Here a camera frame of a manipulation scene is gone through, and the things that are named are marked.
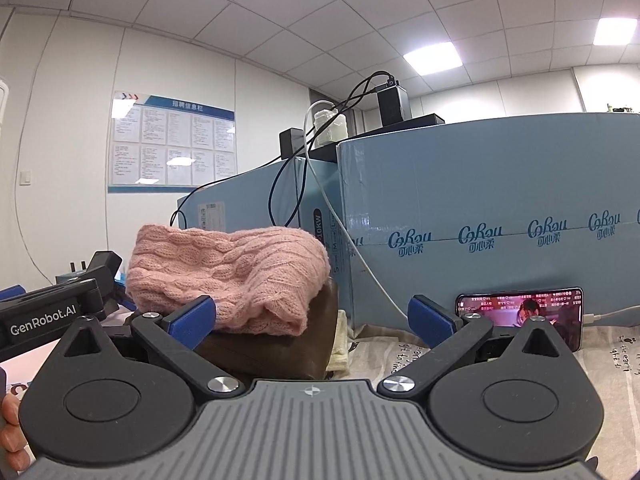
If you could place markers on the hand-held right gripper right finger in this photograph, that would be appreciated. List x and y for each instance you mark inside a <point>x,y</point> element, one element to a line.
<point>430,322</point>

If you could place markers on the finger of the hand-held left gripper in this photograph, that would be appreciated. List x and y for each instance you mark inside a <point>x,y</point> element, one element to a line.
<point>126,306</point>
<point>11,294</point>

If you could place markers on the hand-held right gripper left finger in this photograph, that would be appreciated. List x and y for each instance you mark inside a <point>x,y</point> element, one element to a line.
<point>192,322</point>

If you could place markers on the pink knitted sweater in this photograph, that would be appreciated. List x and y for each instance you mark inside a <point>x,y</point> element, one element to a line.
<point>225,270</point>

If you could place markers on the person's left hand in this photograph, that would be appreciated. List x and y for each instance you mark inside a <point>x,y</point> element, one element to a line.
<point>9,427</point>

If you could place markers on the dark blue small box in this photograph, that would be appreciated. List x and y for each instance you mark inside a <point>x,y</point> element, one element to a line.
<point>72,276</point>

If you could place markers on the black smartphone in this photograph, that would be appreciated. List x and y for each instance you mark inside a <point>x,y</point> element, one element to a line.
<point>505,307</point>

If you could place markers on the cream knitted cloth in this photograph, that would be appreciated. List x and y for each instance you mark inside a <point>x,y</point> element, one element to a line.
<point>340,342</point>

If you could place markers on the light blue box white label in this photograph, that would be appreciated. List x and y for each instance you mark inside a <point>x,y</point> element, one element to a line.
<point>250,195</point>

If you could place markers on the large light blue cardboard box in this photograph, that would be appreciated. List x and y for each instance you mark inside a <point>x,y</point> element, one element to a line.
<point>490,185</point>

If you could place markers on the blue framed notice board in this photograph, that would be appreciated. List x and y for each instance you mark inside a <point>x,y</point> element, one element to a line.
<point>172,142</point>

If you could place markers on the printed grey bedsheet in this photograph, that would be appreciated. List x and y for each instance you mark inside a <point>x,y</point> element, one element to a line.
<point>615,385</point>

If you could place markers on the black power strip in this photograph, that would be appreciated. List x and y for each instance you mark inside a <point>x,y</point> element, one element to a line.
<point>420,120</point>

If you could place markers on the small black adapter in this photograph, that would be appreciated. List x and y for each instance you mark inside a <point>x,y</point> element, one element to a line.
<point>291,143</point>

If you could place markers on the white plug adapter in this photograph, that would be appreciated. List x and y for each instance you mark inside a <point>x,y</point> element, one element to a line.
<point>330,129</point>

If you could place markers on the large black power adapter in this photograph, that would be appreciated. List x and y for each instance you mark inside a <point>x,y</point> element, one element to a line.
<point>395,106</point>

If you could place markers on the ceiling light panel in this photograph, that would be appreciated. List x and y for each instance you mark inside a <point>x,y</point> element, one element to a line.
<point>432,57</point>
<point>616,33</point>

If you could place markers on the white wall switch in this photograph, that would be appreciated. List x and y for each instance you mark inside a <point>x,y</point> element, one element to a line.
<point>25,178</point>

